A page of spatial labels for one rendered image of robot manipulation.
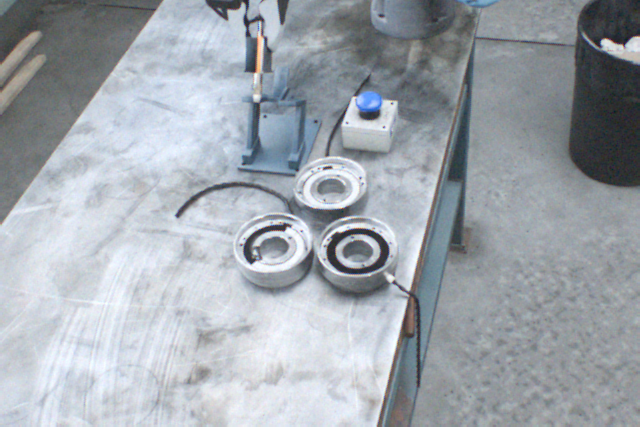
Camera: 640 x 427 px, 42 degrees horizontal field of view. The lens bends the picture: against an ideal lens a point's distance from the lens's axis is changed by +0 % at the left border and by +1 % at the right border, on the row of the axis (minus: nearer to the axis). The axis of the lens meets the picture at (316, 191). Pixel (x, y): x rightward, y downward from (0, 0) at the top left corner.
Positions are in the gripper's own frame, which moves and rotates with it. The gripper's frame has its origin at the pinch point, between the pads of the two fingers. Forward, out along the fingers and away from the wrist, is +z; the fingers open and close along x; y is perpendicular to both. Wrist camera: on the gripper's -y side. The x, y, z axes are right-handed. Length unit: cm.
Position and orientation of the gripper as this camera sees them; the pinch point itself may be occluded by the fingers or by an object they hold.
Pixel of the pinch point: (259, 46)
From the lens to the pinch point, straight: 115.0
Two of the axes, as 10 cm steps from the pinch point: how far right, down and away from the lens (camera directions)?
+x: -9.7, -1.2, 2.3
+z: 0.7, 7.3, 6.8
